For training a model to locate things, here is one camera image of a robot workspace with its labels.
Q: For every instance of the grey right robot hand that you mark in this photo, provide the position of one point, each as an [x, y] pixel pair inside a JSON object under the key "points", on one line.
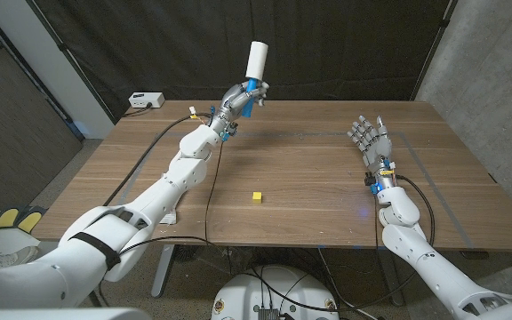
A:
{"points": [[378, 146]]}

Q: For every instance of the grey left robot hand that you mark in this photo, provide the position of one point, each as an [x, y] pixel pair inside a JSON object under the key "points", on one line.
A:
{"points": [[234, 104]]}

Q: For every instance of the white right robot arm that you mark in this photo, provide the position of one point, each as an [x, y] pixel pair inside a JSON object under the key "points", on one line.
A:
{"points": [[416, 249]]}

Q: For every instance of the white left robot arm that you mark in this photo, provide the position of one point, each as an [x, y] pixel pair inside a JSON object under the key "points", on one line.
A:
{"points": [[167, 191]]}

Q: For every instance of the small yellow block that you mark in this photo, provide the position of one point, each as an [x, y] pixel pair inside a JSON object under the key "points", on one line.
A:
{"points": [[257, 197]]}

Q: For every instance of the white power outlet box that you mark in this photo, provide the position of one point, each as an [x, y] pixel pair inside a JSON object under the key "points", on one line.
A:
{"points": [[146, 99]]}

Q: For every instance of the black backdrop stand pole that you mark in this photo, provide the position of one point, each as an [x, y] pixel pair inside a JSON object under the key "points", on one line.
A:
{"points": [[66, 53], [433, 51]]}

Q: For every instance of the black backdrop curtain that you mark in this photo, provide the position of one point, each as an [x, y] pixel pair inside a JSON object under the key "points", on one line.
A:
{"points": [[327, 44]]}

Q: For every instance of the grey table leg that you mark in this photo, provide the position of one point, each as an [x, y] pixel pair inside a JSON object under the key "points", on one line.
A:
{"points": [[391, 280], [162, 271]]}

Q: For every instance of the white robot torso base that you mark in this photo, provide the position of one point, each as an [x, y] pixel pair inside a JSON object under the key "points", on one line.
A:
{"points": [[278, 284]]}

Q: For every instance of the yellow black slipper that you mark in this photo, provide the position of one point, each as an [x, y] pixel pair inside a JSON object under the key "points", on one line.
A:
{"points": [[31, 218], [6, 218]]}

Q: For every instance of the sneakers on floor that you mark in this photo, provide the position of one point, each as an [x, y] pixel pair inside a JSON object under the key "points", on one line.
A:
{"points": [[16, 237]]}

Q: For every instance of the white robot chest edge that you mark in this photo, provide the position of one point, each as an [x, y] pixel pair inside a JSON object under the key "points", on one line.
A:
{"points": [[60, 314]]}

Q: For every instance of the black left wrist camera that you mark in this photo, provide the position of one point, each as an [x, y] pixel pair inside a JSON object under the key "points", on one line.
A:
{"points": [[231, 129]]}

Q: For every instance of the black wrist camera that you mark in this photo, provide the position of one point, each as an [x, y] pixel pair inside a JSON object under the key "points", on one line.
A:
{"points": [[231, 129], [368, 180]]}

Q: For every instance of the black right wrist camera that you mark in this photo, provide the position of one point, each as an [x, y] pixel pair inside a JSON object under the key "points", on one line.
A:
{"points": [[368, 180]]}

